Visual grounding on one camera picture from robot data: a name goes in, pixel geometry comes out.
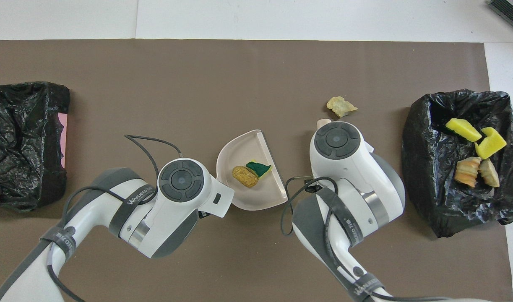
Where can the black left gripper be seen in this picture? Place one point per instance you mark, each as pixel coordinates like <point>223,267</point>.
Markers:
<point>204,215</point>

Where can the beige plastic dustpan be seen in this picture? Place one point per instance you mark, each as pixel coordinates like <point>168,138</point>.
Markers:
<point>248,201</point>

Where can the brown bread roll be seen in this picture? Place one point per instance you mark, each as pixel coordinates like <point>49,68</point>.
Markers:
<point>244,177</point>

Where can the green and yellow sponge piece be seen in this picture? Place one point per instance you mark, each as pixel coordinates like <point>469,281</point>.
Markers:
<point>260,169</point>

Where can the beige hand brush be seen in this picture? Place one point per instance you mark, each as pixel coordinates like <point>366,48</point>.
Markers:
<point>323,122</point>

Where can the pale chip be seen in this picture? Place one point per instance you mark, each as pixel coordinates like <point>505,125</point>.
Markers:
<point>341,106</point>
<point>489,174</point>

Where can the striped orange bread piece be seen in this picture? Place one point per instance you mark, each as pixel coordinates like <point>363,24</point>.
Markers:
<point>467,172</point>

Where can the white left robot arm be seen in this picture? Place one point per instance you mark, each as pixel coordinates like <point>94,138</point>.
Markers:
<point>176,180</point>

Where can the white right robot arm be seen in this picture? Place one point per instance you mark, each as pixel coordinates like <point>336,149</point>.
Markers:
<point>336,140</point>

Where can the black bag lined pink bin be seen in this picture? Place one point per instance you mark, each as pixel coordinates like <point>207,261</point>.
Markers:
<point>21,147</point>

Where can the brown table mat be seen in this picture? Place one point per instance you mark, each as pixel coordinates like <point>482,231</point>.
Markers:
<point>256,58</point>

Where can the dark grey ridged device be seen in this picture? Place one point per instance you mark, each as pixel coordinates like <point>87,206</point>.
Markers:
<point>510,12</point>

